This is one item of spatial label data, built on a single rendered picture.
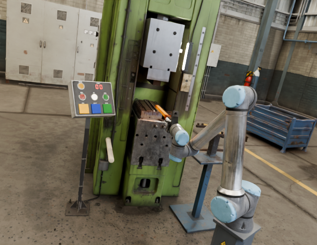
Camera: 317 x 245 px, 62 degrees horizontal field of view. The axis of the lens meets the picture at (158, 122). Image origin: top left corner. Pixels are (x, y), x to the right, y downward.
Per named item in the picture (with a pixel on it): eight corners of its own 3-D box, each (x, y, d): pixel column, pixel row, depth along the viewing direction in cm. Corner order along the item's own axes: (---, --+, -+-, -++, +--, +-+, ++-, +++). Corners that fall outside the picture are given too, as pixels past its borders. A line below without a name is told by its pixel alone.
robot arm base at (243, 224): (258, 226, 164) (262, 213, 161) (243, 237, 151) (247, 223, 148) (232, 209, 177) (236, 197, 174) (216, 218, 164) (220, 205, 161)
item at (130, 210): (168, 219, 251) (169, 218, 251) (108, 219, 235) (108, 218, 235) (159, 196, 287) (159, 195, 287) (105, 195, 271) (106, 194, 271)
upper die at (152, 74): (168, 81, 233) (170, 71, 230) (146, 78, 227) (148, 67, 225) (157, 75, 272) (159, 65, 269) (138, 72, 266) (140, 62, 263)
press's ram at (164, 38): (184, 73, 234) (194, 26, 223) (142, 66, 223) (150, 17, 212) (171, 67, 273) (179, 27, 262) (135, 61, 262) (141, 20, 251)
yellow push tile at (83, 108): (89, 113, 201) (88, 103, 201) (80, 113, 195) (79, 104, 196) (88, 113, 202) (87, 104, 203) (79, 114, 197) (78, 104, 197)
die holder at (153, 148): (168, 166, 254) (177, 123, 241) (130, 164, 243) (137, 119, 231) (155, 144, 305) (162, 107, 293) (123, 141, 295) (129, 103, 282)
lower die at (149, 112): (161, 119, 243) (163, 111, 241) (140, 117, 237) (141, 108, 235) (151, 108, 282) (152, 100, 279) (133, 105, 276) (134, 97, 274)
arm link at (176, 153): (186, 161, 177) (190, 144, 173) (174, 164, 169) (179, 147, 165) (176, 155, 183) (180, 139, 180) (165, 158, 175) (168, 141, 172)
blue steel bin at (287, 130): (306, 151, 551) (318, 118, 531) (283, 153, 512) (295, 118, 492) (261, 131, 650) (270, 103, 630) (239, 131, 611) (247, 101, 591)
